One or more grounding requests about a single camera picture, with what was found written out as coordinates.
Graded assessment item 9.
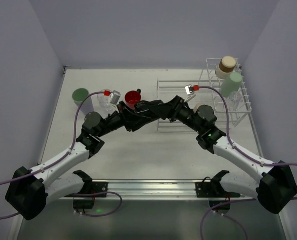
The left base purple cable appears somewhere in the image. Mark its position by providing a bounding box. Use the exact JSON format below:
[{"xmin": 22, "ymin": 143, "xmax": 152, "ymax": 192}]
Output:
[{"xmin": 74, "ymin": 190, "xmax": 126, "ymax": 217}]

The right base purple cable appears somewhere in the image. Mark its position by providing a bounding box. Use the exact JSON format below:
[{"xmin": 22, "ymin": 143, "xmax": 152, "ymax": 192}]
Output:
[{"xmin": 200, "ymin": 198, "xmax": 259, "ymax": 240}]

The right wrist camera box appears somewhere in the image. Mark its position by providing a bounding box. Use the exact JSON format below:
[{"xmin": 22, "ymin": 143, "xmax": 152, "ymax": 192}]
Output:
[{"xmin": 184, "ymin": 85, "xmax": 200, "ymax": 103}]

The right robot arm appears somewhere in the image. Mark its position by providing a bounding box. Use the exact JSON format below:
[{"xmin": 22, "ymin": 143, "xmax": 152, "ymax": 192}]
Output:
[{"xmin": 135, "ymin": 96, "xmax": 297, "ymax": 214}]

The lavender cup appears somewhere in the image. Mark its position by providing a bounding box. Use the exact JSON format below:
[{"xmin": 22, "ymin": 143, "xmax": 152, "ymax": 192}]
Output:
[{"xmin": 75, "ymin": 98, "xmax": 94, "ymax": 116}]

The brown and cream cup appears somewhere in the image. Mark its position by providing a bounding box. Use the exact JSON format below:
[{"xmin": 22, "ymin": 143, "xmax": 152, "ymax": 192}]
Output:
[{"xmin": 215, "ymin": 56, "xmax": 237, "ymax": 80}]

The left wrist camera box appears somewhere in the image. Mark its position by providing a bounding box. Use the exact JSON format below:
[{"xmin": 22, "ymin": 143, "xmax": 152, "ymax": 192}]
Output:
[{"xmin": 109, "ymin": 90, "xmax": 121, "ymax": 106}]

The red mug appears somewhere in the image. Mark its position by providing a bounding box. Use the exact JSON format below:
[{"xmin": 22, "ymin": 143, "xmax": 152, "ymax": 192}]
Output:
[{"xmin": 124, "ymin": 89, "xmax": 142, "ymax": 110}]

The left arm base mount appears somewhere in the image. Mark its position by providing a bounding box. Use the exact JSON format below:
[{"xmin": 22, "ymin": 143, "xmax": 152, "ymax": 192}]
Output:
[{"xmin": 73, "ymin": 170, "xmax": 108, "ymax": 198}]

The right black controller box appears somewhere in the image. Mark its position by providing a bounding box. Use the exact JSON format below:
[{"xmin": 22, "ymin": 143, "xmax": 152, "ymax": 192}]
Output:
[{"xmin": 209, "ymin": 200, "xmax": 231, "ymax": 211}]

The clear glass front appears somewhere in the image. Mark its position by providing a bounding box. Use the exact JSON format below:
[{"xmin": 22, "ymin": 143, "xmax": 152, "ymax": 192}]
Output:
[{"xmin": 99, "ymin": 101, "xmax": 115, "ymax": 114}]

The clear glass upper rack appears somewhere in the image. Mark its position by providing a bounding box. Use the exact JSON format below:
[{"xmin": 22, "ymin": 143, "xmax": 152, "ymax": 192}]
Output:
[{"xmin": 226, "ymin": 91, "xmax": 243, "ymax": 111}]

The black mug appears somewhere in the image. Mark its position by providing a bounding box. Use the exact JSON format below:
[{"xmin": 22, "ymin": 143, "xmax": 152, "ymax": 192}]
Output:
[{"xmin": 134, "ymin": 100, "xmax": 164, "ymax": 113}]

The white wire dish rack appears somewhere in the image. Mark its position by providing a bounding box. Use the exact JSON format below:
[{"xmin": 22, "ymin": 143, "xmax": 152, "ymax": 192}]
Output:
[{"xmin": 157, "ymin": 58, "xmax": 252, "ymax": 133}]

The left black controller box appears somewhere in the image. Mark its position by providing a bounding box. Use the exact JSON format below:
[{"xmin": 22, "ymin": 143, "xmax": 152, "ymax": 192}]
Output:
[{"xmin": 73, "ymin": 200, "xmax": 95, "ymax": 211}]

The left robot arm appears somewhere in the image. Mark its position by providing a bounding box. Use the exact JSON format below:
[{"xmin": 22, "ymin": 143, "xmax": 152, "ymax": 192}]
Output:
[{"xmin": 5, "ymin": 100, "xmax": 163, "ymax": 220}]

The beige cup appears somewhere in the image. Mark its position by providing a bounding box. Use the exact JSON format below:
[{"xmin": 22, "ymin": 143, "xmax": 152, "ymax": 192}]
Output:
[{"xmin": 193, "ymin": 104, "xmax": 201, "ymax": 113}]

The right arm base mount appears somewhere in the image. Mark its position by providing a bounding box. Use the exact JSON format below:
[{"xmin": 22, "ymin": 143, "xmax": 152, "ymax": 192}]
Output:
[{"xmin": 195, "ymin": 170, "xmax": 241, "ymax": 199}]

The clear glass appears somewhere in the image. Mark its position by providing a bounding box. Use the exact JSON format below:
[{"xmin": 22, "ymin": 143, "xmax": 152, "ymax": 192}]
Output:
[
  {"xmin": 99, "ymin": 101, "xmax": 115, "ymax": 114},
  {"xmin": 97, "ymin": 89, "xmax": 111, "ymax": 103}
]

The tall light green cup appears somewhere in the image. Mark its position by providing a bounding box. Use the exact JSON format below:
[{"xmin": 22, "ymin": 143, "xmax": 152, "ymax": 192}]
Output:
[{"xmin": 220, "ymin": 72, "xmax": 243, "ymax": 98}]

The black controller box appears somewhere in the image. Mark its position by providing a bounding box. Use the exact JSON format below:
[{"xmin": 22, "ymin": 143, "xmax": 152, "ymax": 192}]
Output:
[
  {"xmin": 73, "ymin": 200, "xmax": 95, "ymax": 211},
  {"xmin": 209, "ymin": 200, "xmax": 231, "ymax": 211}
]

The aluminium mounting rail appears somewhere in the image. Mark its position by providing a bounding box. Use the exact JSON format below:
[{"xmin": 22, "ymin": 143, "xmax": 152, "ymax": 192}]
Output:
[{"xmin": 19, "ymin": 178, "xmax": 267, "ymax": 201}]

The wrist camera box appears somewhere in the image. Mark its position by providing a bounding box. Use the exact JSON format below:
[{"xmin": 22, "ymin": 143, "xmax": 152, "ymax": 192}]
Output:
[
  {"xmin": 109, "ymin": 90, "xmax": 121, "ymax": 106},
  {"xmin": 184, "ymin": 85, "xmax": 200, "ymax": 103}
]

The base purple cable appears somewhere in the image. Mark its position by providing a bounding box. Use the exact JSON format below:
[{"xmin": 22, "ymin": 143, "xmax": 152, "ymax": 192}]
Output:
[
  {"xmin": 74, "ymin": 190, "xmax": 126, "ymax": 217},
  {"xmin": 200, "ymin": 198, "xmax": 259, "ymax": 240}
]

